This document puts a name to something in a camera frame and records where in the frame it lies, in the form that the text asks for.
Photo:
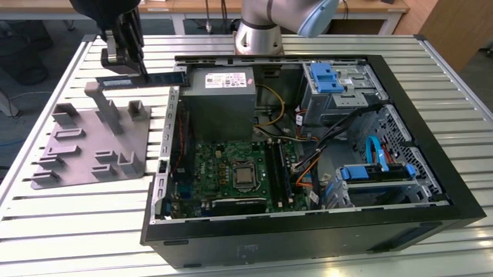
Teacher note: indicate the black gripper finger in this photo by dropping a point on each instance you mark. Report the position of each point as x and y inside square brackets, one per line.
[130, 43]
[140, 34]

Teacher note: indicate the black RAM slot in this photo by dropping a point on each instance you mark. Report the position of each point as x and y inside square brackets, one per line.
[272, 173]
[277, 173]

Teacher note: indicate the wooden desk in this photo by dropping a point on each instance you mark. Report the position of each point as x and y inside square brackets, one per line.
[38, 7]

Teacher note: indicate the black office chair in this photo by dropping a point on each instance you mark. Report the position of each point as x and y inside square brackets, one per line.
[26, 57]

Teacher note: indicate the grey power supply unit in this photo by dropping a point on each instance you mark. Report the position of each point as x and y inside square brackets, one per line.
[219, 115]

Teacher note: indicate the grey parts rack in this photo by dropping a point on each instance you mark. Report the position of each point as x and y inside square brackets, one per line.
[88, 150]

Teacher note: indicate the green motherboard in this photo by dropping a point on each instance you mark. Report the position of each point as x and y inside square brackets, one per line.
[207, 155]

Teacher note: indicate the black CPU socket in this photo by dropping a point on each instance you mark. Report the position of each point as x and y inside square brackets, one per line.
[232, 176]

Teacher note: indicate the silver CPU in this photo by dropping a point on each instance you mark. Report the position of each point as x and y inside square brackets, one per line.
[244, 176]

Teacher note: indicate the grey metal drive cage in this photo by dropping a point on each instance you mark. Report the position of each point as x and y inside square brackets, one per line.
[346, 101]

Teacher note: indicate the black graphics card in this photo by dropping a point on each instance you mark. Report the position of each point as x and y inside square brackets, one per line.
[237, 206]

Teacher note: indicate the blue disk carrier with disk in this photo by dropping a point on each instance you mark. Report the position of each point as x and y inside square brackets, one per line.
[354, 173]

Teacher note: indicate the black PC case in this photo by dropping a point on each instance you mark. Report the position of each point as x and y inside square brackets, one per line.
[268, 245]

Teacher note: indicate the wooden cabinet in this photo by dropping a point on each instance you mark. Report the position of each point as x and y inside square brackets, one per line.
[454, 29]

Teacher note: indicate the grey metal disk bay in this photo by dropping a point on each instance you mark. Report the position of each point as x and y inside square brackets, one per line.
[384, 184]

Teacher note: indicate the black camera on silver bracket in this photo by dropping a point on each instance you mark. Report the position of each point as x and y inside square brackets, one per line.
[114, 62]

